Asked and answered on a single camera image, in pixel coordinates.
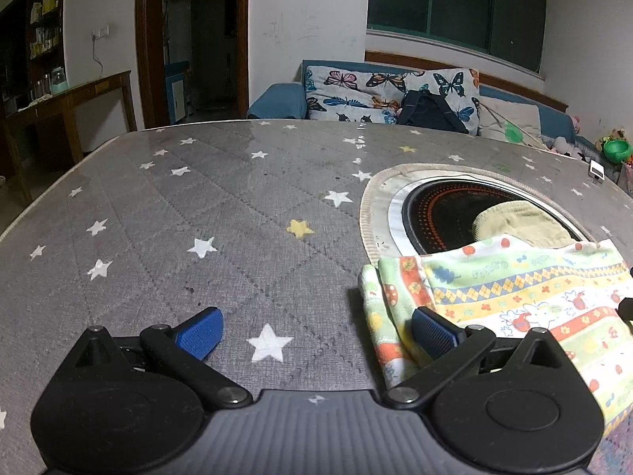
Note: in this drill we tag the round black induction cooktop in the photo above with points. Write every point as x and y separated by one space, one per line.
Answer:
445 217

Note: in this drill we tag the white remote control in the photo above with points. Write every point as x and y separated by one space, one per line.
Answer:
596 172

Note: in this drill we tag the beige cushion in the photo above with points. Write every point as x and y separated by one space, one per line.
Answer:
514 116

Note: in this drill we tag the green framed window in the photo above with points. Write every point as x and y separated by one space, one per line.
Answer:
460 5

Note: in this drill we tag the pink plush toy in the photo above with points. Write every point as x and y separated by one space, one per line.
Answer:
574 123

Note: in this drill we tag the dark wooden door frame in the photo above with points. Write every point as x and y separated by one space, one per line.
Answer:
146 44

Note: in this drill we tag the brown teddy bear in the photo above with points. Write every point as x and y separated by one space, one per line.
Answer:
613 134

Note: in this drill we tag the green plastic bowl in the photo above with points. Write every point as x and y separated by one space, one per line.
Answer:
618 151

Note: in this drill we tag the blue sofa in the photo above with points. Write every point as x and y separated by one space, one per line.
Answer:
277 101

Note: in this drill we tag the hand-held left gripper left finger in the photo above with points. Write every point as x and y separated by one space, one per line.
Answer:
202 332

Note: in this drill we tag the patterned children's pants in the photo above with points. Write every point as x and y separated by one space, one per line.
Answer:
519 282

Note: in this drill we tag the dark wooden shelf unit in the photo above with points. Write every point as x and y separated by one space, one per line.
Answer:
29 34

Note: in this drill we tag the mint green jar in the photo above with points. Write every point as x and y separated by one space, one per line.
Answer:
59 83

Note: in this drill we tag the wooden wall rail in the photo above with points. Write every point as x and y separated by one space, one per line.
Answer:
519 86

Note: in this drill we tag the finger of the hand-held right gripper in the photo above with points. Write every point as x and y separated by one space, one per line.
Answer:
627 310

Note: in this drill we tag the grey star print tablecloth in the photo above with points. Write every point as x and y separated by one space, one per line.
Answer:
198 198

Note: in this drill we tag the butterfly print cushion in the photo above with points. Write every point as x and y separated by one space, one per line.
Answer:
455 84
346 90

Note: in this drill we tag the white wall socket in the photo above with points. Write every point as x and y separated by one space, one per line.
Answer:
100 32

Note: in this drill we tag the dark wooden desk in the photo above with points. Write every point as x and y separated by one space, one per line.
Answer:
74 96

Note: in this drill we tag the blue cabinet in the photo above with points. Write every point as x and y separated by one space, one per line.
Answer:
177 91

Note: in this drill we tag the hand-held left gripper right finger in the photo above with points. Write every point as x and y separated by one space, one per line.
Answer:
432 332

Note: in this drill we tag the green feather teaser wand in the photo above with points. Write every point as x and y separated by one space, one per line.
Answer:
514 132

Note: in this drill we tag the black backpack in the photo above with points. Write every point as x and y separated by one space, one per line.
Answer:
428 111

